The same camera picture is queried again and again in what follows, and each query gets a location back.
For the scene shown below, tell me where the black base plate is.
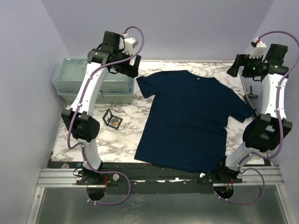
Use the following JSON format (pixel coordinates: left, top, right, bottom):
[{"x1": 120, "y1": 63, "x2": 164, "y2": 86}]
[{"x1": 38, "y1": 161, "x2": 229, "y2": 198}]

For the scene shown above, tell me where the aluminium mounting rail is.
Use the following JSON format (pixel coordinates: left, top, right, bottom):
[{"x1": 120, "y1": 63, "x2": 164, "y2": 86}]
[{"x1": 37, "y1": 166, "x2": 285, "y2": 188}]

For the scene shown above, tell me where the round colourful brooch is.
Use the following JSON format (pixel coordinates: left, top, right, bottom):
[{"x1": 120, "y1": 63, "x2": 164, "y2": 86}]
[{"x1": 111, "y1": 118, "x2": 119, "y2": 125}]

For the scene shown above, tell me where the black clamp tool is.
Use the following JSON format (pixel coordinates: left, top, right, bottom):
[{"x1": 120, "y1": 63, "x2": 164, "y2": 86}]
[{"x1": 243, "y1": 85, "x2": 258, "y2": 115}]

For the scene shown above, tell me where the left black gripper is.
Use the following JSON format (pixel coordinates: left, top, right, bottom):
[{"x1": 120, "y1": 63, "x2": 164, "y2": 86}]
[{"x1": 112, "y1": 48, "x2": 141, "y2": 77}]

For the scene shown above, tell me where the small black open case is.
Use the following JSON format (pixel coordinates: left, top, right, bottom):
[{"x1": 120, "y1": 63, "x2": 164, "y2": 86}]
[{"x1": 102, "y1": 109, "x2": 123, "y2": 130}]

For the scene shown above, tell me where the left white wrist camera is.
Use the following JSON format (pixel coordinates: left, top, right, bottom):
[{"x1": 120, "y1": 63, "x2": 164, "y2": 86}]
[{"x1": 121, "y1": 33, "x2": 138, "y2": 55}]

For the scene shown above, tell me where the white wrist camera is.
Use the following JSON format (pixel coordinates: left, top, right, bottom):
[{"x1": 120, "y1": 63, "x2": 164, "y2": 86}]
[
  {"x1": 249, "y1": 37, "x2": 267, "y2": 59},
  {"x1": 121, "y1": 33, "x2": 138, "y2": 55}
]

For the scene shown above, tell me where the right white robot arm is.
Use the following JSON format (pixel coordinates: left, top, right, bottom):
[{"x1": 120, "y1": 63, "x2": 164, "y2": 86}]
[{"x1": 215, "y1": 39, "x2": 292, "y2": 183}]

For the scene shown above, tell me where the translucent green storage box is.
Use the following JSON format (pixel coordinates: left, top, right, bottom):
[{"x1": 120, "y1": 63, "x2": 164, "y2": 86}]
[{"x1": 52, "y1": 57, "x2": 135, "y2": 104}]

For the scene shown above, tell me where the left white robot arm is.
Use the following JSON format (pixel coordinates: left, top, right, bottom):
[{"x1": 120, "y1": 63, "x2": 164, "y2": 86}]
[{"x1": 61, "y1": 31, "x2": 141, "y2": 184}]

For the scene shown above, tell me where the navy blue t-shirt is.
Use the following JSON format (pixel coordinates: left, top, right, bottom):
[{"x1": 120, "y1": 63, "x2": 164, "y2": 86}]
[{"x1": 135, "y1": 70, "x2": 254, "y2": 172}]

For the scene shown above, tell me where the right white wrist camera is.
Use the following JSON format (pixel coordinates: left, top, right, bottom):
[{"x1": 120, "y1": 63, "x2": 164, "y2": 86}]
[{"x1": 249, "y1": 37, "x2": 267, "y2": 59}]

